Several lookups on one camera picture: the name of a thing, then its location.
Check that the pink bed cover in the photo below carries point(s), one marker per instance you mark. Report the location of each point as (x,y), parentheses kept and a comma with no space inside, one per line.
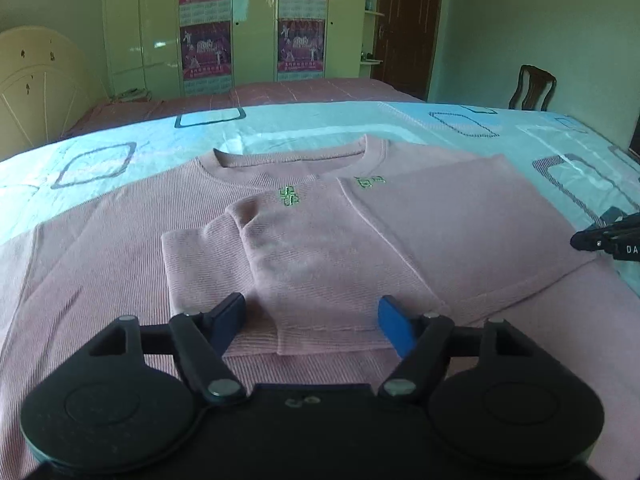
(300,91)

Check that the pale bedside clutter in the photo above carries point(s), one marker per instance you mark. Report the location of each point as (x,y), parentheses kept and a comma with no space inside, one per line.
(131,94)

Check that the light blue patterned bedsheet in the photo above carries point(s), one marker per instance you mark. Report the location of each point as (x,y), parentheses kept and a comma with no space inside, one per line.
(310,120)

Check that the dark wooden chair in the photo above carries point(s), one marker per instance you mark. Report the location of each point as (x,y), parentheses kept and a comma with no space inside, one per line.
(532,87)

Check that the pink ribbed sweater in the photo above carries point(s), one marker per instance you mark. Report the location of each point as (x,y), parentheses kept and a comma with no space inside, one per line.
(450,230)

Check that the wall posters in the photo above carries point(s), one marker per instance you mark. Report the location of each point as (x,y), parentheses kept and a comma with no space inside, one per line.
(207,52)

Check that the pale corner shelf unit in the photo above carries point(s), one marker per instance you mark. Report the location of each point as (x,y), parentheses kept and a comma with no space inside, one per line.
(372,62)

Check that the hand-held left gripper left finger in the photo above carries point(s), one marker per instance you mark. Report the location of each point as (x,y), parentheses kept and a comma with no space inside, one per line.
(227,320)

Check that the cream fan-shaped headboard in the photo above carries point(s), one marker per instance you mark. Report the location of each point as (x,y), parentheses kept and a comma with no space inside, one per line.
(35,85)

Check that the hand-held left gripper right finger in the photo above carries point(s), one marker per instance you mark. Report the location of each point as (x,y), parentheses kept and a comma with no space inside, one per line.
(396,330)

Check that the pale green wardrobe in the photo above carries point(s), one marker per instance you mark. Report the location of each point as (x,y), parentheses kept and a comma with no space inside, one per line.
(255,25)

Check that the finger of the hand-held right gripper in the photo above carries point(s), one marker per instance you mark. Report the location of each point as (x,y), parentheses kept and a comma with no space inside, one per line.
(590,240)

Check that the dark wooden door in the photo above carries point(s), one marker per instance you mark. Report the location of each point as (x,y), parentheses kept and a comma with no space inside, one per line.
(405,25)

